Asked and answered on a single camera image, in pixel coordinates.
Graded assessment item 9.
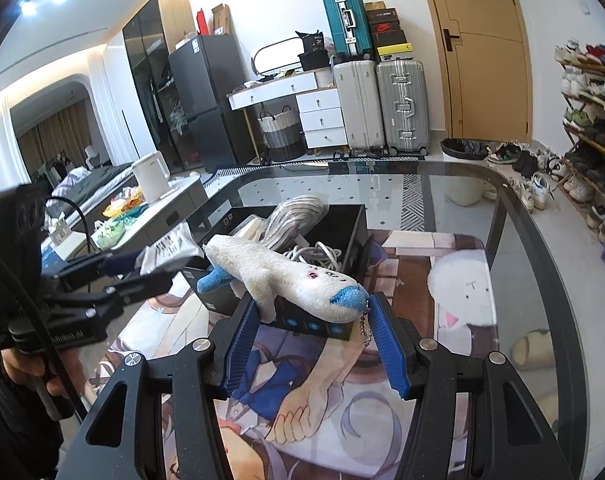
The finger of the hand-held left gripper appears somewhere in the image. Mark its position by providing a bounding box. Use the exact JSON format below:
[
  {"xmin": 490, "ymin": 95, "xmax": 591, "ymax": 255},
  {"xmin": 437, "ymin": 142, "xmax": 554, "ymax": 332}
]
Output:
[
  {"xmin": 42, "ymin": 270, "xmax": 176, "ymax": 318},
  {"xmin": 41, "ymin": 251, "xmax": 142, "ymax": 288}
]

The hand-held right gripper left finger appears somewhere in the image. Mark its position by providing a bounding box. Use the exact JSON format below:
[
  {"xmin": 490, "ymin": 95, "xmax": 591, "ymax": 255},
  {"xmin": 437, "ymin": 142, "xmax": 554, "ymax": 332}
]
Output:
[{"xmin": 67, "ymin": 294, "xmax": 263, "ymax": 480}]

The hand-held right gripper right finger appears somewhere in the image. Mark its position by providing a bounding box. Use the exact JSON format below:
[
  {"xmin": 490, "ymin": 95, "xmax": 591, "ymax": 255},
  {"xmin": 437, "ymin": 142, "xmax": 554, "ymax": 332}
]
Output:
[{"xmin": 369, "ymin": 292, "xmax": 563, "ymax": 480}]

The white striped socks pack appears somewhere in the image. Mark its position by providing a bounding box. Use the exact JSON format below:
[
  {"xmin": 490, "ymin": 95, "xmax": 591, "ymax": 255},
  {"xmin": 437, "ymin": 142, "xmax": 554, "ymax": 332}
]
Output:
[{"xmin": 136, "ymin": 222, "xmax": 206, "ymax": 277}]

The black cardboard box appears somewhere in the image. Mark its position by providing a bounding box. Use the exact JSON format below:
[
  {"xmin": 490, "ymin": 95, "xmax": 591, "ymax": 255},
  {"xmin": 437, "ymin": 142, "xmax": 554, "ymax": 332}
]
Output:
[{"xmin": 180, "ymin": 202, "xmax": 376, "ymax": 338}]

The white blue plush toy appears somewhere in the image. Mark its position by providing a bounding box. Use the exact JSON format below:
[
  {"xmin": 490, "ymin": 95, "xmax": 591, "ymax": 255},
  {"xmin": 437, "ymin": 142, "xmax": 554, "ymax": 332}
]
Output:
[{"xmin": 196, "ymin": 234, "xmax": 378, "ymax": 348}]

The white cable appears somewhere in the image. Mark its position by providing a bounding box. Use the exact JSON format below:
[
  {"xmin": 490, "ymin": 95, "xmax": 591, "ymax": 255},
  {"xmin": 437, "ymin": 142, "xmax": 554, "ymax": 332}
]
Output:
[{"xmin": 282, "ymin": 242, "xmax": 343, "ymax": 273}]

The white rope coil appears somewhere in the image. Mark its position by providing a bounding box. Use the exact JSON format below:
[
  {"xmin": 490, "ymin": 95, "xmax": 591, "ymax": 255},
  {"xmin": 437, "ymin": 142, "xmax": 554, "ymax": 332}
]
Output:
[{"xmin": 262, "ymin": 195, "xmax": 331, "ymax": 253}]

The person's left forearm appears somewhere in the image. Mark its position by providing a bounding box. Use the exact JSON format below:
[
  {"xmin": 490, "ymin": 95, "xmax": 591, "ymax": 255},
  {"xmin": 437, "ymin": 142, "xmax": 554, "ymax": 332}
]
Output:
[{"xmin": 0, "ymin": 350, "xmax": 90, "ymax": 480}]

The person's left hand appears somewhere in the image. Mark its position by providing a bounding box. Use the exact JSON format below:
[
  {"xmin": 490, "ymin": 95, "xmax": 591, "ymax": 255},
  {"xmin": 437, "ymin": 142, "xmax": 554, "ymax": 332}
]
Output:
[{"xmin": 0, "ymin": 345, "xmax": 83, "ymax": 398}]

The pile of snack packets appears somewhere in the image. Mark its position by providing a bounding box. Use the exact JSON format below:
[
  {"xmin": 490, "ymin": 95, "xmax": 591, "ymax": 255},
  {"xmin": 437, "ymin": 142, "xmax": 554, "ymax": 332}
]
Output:
[{"xmin": 95, "ymin": 187, "xmax": 148, "ymax": 248}]

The bed with dark blanket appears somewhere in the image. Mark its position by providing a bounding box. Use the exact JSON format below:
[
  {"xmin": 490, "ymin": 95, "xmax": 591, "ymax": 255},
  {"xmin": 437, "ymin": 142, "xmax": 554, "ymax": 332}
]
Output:
[{"xmin": 47, "ymin": 162, "xmax": 138, "ymax": 221}]

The grey side table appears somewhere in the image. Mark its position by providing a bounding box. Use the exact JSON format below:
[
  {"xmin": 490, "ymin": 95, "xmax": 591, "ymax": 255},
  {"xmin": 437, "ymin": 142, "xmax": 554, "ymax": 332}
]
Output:
[{"xmin": 40, "ymin": 175, "xmax": 208, "ymax": 261}]

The printed table mat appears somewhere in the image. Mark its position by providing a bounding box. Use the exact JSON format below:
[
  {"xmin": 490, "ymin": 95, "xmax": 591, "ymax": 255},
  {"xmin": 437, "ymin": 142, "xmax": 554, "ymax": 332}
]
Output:
[{"xmin": 82, "ymin": 230, "xmax": 498, "ymax": 480}]

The white kettle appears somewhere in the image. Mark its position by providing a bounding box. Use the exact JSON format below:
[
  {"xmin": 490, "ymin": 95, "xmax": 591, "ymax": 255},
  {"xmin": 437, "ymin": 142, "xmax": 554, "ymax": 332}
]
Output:
[{"xmin": 132, "ymin": 151, "xmax": 172, "ymax": 200}]

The beige slipper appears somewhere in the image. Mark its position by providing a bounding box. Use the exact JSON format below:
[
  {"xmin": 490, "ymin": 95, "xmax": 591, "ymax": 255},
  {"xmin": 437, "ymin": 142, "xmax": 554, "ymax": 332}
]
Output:
[{"xmin": 511, "ymin": 329, "xmax": 556, "ymax": 371}]

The white waste bin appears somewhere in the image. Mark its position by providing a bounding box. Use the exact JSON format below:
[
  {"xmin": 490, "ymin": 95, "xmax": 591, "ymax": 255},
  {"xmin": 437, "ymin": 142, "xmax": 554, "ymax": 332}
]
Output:
[{"xmin": 443, "ymin": 175, "xmax": 486, "ymax": 207}]

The black fridge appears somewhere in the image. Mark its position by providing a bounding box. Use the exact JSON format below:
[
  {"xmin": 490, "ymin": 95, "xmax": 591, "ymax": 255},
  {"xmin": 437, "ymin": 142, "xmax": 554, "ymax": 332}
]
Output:
[{"xmin": 168, "ymin": 35, "xmax": 243, "ymax": 171}]

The woven grey white basket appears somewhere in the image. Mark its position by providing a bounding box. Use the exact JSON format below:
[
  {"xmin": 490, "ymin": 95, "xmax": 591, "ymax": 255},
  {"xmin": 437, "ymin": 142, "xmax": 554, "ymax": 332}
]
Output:
[{"xmin": 257, "ymin": 105, "xmax": 306, "ymax": 162}]

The dark glass wardrobe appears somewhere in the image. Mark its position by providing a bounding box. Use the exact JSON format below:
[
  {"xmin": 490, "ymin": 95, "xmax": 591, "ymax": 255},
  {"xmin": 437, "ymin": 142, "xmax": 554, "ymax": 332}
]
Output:
[{"xmin": 122, "ymin": 0, "xmax": 196, "ymax": 161}]

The black basin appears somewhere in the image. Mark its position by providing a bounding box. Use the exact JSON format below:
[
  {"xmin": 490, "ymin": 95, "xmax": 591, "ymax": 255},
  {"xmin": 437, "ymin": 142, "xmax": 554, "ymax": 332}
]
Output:
[{"xmin": 440, "ymin": 137, "xmax": 489, "ymax": 161}]

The group of loose shoes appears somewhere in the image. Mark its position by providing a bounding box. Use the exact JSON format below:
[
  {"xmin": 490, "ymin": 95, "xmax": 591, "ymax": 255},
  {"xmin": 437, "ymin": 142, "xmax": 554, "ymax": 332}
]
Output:
[{"xmin": 487, "ymin": 142, "xmax": 568, "ymax": 211}]

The white dresser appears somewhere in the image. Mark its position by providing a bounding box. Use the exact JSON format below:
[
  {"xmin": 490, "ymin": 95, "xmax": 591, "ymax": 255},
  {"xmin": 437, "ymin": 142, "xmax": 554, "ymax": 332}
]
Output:
[{"xmin": 227, "ymin": 70, "xmax": 346, "ymax": 151}]

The silver suitcase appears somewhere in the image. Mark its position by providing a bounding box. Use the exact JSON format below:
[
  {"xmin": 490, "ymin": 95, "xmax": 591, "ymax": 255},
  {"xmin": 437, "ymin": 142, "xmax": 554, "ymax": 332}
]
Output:
[{"xmin": 376, "ymin": 58, "xmax": 430, "ymax": 157}]

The white suitcase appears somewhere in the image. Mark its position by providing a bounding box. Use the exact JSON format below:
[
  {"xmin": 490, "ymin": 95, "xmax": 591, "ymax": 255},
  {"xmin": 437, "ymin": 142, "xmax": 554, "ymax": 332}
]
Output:
[{"xmin": 333, "ymin": 60, "xmax": 387, "ymax": 151}]

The oval mirror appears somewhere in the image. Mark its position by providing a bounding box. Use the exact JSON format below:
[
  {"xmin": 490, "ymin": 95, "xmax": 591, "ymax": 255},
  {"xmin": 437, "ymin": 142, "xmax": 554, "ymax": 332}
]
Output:
[{"xmin": 251, "ymin": 37, "xmax": 328, "ymax": 78}]

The brown cardboard box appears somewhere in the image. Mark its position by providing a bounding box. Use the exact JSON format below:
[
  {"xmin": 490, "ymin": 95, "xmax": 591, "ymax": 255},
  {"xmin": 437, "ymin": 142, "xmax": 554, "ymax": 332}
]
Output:
[{"xmin": 211, "ymin": 4, "xmax": 232, "ymax": 36}]

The black bag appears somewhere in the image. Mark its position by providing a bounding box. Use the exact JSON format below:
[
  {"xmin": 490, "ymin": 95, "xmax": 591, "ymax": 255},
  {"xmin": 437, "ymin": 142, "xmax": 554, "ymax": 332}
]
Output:
[{"xmin": 296, "ymin": 30, "xmax": 331, "ymax": 72}]

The wooden shoe rack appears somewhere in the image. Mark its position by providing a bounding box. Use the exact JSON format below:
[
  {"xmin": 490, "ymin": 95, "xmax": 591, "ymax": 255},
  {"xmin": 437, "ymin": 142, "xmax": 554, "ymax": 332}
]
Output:
[{"xmin": 555, "ymin": 40, "xmax": 605, "ymax": 241}]

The shoe rack with shoes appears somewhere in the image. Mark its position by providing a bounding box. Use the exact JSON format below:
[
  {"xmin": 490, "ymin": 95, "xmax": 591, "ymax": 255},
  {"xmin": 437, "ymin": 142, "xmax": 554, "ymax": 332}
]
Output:
[{"xmin": 555, "ymin": 39, "xmax": 605, "ymax": 243}]

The wooden door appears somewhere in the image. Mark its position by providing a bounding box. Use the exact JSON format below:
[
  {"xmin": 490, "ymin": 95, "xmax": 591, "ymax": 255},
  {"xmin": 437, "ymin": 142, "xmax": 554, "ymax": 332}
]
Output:
[{"xmin": 417, "ymin": 0, "xmax": 533, "ymax": 138}]

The teal suitcase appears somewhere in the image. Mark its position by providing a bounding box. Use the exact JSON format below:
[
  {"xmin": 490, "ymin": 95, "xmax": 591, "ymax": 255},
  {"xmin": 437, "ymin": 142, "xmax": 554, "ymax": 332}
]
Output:
[{"xmin": 321, "ymin": 0, "xmax": 374, "ymax": 58}]

